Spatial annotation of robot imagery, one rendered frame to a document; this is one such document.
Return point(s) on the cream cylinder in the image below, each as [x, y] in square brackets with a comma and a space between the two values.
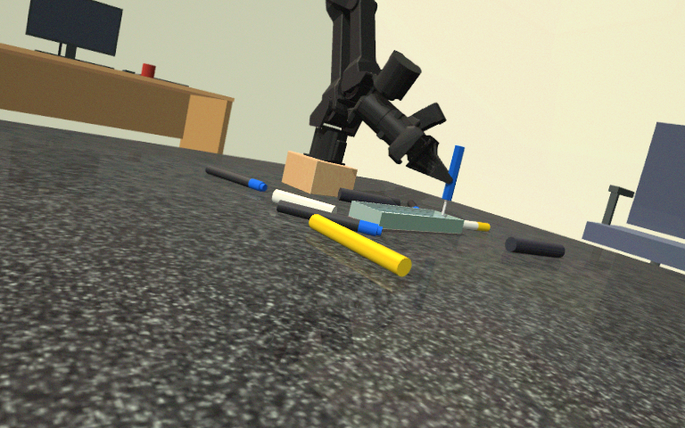
[290, 197]

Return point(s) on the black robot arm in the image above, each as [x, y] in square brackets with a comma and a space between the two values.
[359, 89]

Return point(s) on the small keyboard with keys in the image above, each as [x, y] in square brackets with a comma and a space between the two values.
[406, 219]

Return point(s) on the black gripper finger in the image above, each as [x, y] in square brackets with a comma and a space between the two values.
[427, 163]
[435, 150]

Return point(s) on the white cylinder with yellow cap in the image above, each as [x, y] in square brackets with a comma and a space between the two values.
[476, 226]

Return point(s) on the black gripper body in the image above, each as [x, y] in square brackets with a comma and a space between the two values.
[402, 140]

